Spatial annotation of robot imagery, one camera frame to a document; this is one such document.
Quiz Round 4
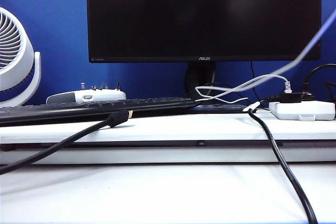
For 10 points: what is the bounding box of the thick black power cable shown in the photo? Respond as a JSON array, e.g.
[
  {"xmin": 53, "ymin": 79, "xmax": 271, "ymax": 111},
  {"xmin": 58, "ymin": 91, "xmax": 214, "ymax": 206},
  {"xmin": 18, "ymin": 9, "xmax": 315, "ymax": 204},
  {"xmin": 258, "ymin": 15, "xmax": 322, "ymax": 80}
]
[{"xmin": 248, "ymin": 95, "xmax": 320, "ymax": 224}]

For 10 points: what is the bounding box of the white desk fan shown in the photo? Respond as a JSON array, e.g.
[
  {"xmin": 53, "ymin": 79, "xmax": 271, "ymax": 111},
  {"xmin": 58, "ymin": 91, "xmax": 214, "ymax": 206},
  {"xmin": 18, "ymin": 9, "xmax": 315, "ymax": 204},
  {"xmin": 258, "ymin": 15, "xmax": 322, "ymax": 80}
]
[{"xmin": 0, "ymin": 7, "xmax": 42, "ymax": 108}]

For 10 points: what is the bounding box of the blue cubicle partition panel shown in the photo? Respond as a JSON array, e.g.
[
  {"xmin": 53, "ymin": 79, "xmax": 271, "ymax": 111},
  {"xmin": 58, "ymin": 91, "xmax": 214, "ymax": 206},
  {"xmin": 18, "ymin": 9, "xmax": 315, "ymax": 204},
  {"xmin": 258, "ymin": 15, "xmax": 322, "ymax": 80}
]
[{"xmin": 0, "ymin": 0, "xmax": 336, "ymax": 106}]

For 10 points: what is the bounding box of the white power strip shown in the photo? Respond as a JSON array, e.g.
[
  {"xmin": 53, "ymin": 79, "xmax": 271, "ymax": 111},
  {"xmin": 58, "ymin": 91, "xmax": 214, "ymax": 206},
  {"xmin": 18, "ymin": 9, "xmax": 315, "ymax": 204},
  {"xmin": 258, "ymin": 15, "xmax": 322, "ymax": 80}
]
[{"xmin": 269, "ymin": 100, "xmax": 336, "ymax": 122}]

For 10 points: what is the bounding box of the white Type-C charging cable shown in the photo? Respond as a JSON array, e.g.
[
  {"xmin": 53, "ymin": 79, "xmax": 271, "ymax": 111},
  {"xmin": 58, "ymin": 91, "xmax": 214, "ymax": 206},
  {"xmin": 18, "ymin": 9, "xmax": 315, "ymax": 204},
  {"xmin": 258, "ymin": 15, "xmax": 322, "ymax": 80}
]
[{"xmin": 194, "ymin": 7, "xmax": 336, "ymax": 104}]

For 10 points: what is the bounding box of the white grey remote controller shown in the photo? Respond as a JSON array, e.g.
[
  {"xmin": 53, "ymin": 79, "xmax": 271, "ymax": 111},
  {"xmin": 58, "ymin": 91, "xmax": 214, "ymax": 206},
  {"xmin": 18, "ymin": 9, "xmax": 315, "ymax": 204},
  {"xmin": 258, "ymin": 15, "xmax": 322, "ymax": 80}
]
[{"xmin": 46, "ymin": 81, "xmax": 128, "ymax": 105}]

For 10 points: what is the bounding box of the white cable with ribbed plug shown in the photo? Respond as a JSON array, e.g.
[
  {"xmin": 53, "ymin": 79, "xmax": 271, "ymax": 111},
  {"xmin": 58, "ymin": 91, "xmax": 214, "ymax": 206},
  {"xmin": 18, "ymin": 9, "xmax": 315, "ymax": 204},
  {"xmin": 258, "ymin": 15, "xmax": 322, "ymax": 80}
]
[{"xmin": 195, "ymin": 74, "xmax": 292, "ymax": 103}]

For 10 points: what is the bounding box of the black computer keyboard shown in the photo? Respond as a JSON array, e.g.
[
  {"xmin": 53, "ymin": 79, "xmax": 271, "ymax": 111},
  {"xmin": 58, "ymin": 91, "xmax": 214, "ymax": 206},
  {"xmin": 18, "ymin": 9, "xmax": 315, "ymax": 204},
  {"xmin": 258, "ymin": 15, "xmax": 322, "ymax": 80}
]
[{"xmin": 0, "ymin": 97, "xmax": 196, "ymax": 127}]

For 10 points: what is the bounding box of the black ASUS monitor screen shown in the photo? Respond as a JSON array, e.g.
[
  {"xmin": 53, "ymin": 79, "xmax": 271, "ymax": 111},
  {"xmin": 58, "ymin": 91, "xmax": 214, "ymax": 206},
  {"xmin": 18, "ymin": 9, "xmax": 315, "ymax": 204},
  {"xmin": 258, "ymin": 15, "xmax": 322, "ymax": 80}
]
[{"xmin": 86, "ymin": 0, "xmax": 323, "ymax": 64}]

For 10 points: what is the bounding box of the black HDMI cable gold tip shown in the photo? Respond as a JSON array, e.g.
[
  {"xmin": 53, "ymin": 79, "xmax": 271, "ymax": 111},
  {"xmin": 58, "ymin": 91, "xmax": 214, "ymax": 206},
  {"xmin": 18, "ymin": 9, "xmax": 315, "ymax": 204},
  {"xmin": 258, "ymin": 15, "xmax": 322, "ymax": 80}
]
[{"xmin": 0, "ymin": 109, "xmax": 134, "ymax": 176}]

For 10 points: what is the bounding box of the black looped power cord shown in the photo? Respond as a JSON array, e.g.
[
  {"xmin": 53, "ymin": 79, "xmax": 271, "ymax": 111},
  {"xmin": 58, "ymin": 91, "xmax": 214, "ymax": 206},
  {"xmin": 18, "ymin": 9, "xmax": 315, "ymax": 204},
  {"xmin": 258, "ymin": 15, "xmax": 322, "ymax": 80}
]
[{"xmin": 301, "ymin": 63, "xmax": 336, "ymax": 101}]

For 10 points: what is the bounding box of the black plug adapter block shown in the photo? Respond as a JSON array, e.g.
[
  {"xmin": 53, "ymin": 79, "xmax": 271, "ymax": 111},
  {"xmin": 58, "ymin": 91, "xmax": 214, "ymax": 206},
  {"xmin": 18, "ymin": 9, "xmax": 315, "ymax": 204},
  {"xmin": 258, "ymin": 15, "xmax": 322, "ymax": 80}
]
[{"xmin": 281, "ymin": 91, "xmax": 303, "ymax": 104}]

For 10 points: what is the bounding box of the small white cable connector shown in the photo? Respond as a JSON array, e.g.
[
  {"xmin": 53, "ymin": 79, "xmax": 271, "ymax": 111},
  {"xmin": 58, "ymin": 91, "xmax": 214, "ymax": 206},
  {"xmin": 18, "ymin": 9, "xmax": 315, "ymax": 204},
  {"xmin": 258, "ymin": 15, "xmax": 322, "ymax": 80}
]
[{"xmin": 243, "ymin": 100, "xmax": 262, "ymax": 113}]

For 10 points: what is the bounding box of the thin black monitor cable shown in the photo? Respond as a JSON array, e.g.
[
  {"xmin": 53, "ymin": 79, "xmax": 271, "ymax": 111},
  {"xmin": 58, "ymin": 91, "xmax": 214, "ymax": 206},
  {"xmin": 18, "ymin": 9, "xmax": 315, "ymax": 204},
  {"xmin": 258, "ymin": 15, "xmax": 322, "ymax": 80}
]
[{"xmin": 250, "ymin": 61, "xmax": 261, "ymax": 103}]

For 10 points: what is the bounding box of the white raised desk shelf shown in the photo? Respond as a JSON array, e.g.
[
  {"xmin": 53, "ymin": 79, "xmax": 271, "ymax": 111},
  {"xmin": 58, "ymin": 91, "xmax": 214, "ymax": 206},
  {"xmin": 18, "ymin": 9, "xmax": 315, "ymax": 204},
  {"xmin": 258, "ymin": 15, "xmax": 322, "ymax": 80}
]
[{"xmin": 0, "ymin": 108, "xmax": 336, "ymax": 166}]

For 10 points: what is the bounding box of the black monitor stand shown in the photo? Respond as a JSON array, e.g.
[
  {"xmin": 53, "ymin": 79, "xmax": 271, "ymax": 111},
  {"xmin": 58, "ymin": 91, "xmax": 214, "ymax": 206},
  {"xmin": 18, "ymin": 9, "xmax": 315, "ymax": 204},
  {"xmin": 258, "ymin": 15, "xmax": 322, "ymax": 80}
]
[{"xmin": 185, "ymin": 62, "xmax": 249, "ymax": 115}]

